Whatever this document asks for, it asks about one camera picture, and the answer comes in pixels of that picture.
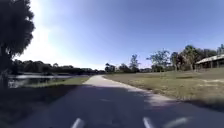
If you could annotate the pond water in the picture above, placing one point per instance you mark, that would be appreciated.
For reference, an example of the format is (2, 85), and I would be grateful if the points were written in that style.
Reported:
(30, 79)

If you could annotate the distant row of trees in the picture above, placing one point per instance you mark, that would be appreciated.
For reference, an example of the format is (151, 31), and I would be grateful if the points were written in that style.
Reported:
(50, 67)

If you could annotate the grass field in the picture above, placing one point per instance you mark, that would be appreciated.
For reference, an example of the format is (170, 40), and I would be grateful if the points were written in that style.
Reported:
(173, 83)

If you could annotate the robot's own part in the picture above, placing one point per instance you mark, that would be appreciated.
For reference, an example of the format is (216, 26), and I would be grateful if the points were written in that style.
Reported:
(78, 123)
(147, 122)

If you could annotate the building with pale roof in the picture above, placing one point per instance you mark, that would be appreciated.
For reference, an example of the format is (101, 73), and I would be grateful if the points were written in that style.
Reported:
(210, 61)

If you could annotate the grass verge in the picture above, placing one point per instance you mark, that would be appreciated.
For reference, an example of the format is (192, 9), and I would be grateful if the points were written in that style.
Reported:
(36, 93)

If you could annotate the group of trees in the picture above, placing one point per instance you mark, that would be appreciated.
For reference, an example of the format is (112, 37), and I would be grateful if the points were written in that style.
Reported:
(160, 61)

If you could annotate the grey paved path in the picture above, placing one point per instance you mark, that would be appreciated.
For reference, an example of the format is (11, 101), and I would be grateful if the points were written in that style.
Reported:
(100, 100)

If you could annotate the large dark tree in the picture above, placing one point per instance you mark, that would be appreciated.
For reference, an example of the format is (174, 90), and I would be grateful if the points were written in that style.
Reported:
(11, 30)

